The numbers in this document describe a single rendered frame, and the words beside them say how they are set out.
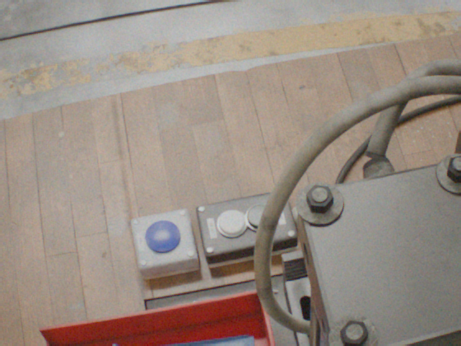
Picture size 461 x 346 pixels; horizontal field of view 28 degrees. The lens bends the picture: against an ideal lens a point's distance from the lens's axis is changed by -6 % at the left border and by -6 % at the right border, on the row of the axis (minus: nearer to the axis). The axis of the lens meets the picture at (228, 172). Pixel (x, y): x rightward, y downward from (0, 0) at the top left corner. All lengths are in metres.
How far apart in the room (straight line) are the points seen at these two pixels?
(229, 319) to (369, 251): 0.66
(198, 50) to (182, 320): 1.47
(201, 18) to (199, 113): 1.31
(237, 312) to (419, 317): 0.66
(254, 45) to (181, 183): 1.31
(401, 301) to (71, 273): 0.76
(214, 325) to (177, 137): 0.26
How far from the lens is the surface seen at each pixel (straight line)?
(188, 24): 2.53
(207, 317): 1.07
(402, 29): 2.51
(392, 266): 0.44
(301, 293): 1.02
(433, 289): 0.44
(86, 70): 2.48
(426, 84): 0.48
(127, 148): 1.22
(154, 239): 1.11
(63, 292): 1.14
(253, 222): 1.11
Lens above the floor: 1.90
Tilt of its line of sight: 58 degrees down
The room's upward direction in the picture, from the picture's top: 8 degrees counter-clockwise
